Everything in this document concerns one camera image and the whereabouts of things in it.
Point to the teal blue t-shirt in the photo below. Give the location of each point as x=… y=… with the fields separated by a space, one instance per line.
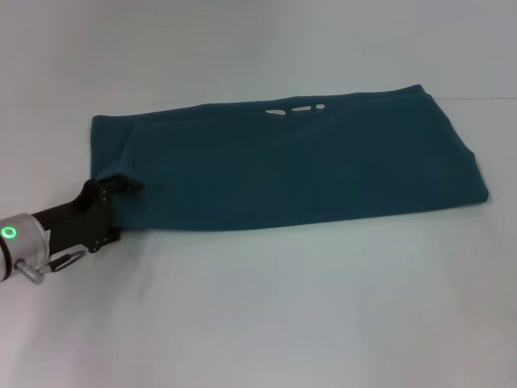
x=282 y=169

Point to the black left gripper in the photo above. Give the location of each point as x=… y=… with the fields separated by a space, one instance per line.
x=81 y=218

